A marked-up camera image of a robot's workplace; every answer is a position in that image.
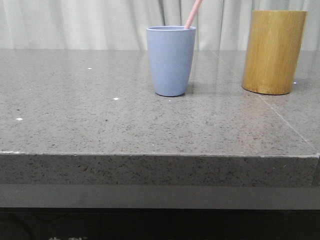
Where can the grey-white curtain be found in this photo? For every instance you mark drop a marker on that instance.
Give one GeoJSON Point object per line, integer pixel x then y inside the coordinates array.
{"type": "Point", "coordinates": [121, 24]}

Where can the blue plastic cup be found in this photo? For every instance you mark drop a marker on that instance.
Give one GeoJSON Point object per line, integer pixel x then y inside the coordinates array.
{"type": "Point", "coordinates": [170, 51]}

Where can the bamboo cylindrical cup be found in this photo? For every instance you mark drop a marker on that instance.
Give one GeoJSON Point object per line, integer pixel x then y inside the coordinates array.
{"type": "Point", "coordinates": [273, 50]}

